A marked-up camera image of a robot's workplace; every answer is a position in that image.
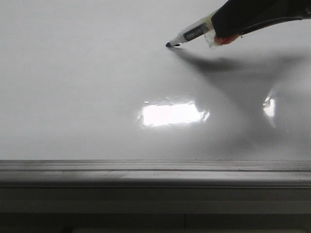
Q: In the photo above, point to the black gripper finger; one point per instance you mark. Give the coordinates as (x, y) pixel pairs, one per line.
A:
(245, 16)

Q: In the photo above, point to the white black whiteboard marker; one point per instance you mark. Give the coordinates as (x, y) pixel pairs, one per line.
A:
(202, 27)

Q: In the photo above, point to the grey aluminium whiteboard frame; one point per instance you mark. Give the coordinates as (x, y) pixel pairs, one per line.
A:
(155, 173)

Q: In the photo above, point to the red magnet taped to marker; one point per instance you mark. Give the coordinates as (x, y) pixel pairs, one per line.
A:
(222, 40)

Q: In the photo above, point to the white whiteboard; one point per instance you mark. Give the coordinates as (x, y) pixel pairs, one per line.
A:
(93, 79)

